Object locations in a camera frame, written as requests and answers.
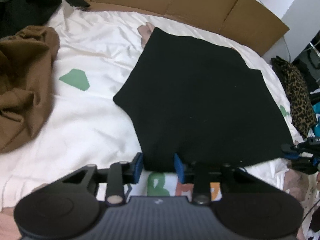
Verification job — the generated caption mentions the black shorts with floral trim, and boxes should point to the black shorts with floral trim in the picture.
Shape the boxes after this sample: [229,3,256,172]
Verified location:
[113,28,293,172]

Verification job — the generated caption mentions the brown cardboard sheet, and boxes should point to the brown cardboard sheet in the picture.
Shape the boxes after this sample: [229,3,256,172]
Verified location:
[86,0,289,56]

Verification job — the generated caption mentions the brown crumpled garment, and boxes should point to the brown crumpled garment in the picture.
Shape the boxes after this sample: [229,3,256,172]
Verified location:
[1,25,60,153]

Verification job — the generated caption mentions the leopard print cushion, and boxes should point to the leopard print cushion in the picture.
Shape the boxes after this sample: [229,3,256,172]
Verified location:
[271,56,317,139]

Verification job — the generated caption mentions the white patterned bed sheet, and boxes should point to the white patterned bed sheet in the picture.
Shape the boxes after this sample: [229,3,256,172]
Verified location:
[0,0,320,240]

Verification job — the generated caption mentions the black garment pile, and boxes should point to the black garment pile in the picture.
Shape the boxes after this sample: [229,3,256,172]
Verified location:
[1,0,90,38]

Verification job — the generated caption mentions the white foam board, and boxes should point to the white foam board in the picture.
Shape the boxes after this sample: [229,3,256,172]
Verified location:
[260,0,319,62]

